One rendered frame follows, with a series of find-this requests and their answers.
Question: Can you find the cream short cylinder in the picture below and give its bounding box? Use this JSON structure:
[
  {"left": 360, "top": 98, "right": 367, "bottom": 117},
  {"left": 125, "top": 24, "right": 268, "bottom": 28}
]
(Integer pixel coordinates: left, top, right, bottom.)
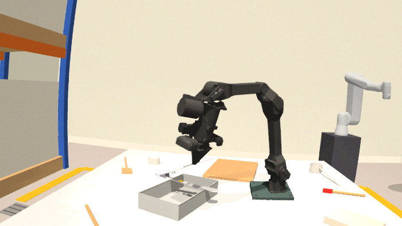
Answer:
[{"left": 148, "top": 156, "right": 160, "bottom": 165}]

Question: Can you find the light wooden board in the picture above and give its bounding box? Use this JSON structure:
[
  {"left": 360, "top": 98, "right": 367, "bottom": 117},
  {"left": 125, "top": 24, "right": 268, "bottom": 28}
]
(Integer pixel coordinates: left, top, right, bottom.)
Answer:
[{"left": 203, "top": 159, "right": 258, "bottom": 182}]

